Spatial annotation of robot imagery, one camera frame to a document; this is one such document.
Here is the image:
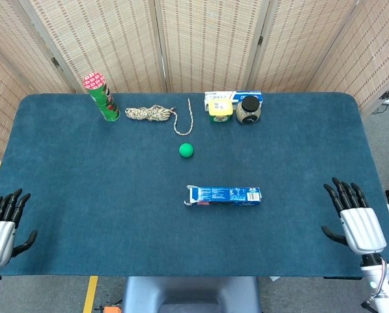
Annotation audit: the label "multicoloured wrist cable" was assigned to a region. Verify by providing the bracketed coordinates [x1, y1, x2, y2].
[379, 256, 389, 290]

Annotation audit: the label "white blue carton box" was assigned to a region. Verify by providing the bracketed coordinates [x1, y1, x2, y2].
[203, 91, 264, 108]

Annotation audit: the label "blue Oreo cookie box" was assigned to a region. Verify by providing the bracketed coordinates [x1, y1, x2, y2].
[183, 185, 263, 209]

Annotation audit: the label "yellow lid green container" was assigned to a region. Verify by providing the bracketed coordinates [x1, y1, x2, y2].
[207, 99, 232, 125]

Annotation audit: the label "green cylindrical chips can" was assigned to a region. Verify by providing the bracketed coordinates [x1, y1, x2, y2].
[82, 72, 121, 123]

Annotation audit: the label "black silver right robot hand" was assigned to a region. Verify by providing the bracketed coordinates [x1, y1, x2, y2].
[321, 177, 388, 255]

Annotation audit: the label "woven bamboo folding screen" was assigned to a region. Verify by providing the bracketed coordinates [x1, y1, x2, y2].
[0, 0, 389, 161]

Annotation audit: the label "green ball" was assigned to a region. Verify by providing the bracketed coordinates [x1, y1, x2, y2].
[179, 142, 194, 159]

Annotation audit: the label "blue grey robot torso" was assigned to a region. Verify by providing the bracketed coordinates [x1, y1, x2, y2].
[122, 276, 261, 313]

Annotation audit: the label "blue felt table cloth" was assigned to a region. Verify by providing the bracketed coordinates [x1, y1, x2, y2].
[0, 93, 389, 278]

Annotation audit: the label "braided beige rope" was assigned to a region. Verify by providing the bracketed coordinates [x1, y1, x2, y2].
[124, 97, 195, 136]

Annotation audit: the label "black lid glass jar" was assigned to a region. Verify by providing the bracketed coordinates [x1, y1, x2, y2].
[235, 96, 261, 125]

